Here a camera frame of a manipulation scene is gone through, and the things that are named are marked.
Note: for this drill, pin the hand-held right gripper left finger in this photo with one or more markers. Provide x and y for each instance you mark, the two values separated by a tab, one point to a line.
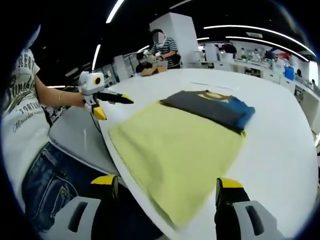
77	217

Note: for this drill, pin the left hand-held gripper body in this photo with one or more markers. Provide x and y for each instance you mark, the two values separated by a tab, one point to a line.
91	82

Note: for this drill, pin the person's left hand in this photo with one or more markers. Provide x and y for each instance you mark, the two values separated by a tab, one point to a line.
79	100

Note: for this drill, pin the operator in white t-shirt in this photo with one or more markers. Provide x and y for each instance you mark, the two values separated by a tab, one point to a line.
22	130

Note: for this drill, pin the blue storage box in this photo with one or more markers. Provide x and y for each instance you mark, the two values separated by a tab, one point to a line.
289	73

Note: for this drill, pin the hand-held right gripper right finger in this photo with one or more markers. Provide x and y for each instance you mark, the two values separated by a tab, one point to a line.
240	217

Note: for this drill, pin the person's blue jeans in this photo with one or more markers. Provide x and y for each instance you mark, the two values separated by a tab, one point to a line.
50	180

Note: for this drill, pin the brown cardboard box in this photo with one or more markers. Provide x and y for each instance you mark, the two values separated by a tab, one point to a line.
153	70

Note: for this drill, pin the white counter cabinets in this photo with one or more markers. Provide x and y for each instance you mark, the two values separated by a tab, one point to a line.
250	68

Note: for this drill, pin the yellow blue grey garment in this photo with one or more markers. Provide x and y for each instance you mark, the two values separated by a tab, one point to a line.
175	150

